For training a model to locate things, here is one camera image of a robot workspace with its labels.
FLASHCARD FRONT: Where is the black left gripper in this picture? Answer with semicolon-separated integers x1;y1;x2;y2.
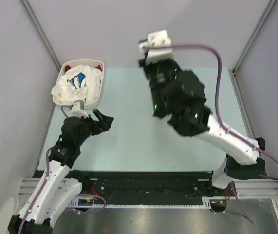
75;109;113;146

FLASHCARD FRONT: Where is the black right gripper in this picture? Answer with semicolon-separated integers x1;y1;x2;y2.
139;52;177;115

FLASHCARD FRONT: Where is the white plastic laundry basket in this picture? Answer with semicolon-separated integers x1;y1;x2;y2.
51;59;105;109

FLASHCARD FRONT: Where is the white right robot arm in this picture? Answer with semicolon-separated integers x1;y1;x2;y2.
138;59;265;195

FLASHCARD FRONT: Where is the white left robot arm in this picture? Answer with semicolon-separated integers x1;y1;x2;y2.
8;109;114;234

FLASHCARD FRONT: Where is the white t shirt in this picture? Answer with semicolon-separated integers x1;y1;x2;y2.
51;65;104;106

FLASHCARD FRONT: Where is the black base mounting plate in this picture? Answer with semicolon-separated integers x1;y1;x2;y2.
80;171;231;206

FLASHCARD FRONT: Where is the red t shirt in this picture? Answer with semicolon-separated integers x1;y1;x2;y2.
64;64;103;73

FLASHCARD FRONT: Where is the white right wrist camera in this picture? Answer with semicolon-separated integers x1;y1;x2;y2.
138;30;173;65

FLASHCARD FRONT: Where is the slotted white cable duct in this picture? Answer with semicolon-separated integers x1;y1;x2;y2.
65;197;214;209

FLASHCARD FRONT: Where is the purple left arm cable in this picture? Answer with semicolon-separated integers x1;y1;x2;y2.
14;105;108;234

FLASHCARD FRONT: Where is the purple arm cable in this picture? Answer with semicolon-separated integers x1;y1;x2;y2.
14;105;108;234
149;44;278;224

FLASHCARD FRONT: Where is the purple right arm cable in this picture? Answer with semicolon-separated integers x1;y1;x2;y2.
149;44;278;224

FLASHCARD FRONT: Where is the right aluminium frame post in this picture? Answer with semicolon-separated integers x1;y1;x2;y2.
231;0;278;74

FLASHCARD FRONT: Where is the aluminium frame post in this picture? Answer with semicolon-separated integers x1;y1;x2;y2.
231;0;278;74
19;0;61;71

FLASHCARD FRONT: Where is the left aluminium frame post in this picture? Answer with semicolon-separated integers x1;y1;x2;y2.
19;0;61;71

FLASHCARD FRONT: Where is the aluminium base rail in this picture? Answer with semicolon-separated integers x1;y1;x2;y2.
18;178;278;199

